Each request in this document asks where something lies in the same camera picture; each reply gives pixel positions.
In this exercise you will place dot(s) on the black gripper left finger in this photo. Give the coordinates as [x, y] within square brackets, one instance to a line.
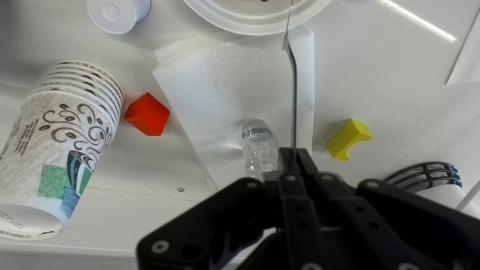
[250, 225]

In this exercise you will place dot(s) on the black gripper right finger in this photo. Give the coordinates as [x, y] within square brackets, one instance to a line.
[391, 225]

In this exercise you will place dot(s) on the metal spoon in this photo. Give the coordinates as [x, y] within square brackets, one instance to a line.
[295, 99]

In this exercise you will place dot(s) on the white bowl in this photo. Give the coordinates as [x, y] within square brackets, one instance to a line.
[250, 16]

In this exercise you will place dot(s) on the clear pump bottle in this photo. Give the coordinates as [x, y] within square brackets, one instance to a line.
[259, 147]

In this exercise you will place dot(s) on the yellow block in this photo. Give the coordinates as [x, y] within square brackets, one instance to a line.
[347, 136]

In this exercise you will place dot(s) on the folded white paper towel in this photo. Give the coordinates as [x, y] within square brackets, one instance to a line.
[226, 84]

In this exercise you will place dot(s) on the red block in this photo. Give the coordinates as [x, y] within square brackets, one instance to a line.
[148, 114]

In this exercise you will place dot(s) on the white paper sheet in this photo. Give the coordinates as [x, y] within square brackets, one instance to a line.
[467, 54]

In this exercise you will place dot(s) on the printed paper cup stack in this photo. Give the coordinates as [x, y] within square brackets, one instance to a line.
[55, 150]

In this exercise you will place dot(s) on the small white pod cup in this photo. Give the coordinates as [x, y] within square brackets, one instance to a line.
[118, 12]

